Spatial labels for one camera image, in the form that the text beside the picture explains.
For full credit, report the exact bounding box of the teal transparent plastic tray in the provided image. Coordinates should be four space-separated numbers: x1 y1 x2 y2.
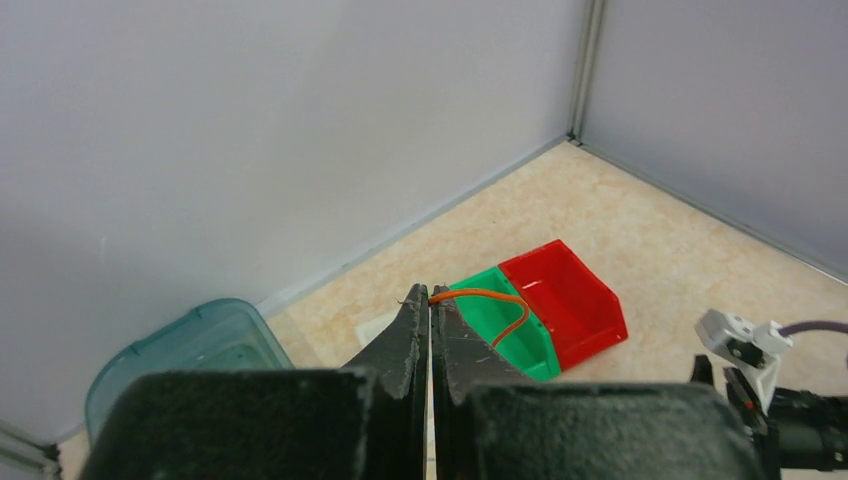
85 298 294 444

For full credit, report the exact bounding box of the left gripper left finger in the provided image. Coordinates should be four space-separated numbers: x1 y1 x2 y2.
346 284 430 479

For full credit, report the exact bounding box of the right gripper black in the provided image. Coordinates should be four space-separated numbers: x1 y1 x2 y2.
690 355 769 479

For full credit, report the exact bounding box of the red plastic bin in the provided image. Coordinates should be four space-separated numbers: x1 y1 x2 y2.
498 239 628 371

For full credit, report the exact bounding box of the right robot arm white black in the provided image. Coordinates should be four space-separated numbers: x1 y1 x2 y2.
723 367 847 479

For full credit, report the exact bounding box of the white plastic bin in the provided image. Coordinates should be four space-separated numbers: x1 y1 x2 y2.
355 312 397 348

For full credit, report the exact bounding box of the orange cable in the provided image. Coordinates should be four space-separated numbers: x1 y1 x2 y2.
427 288 531 350

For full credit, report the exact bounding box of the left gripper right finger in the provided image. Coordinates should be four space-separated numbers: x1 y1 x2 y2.
430 286 534 479

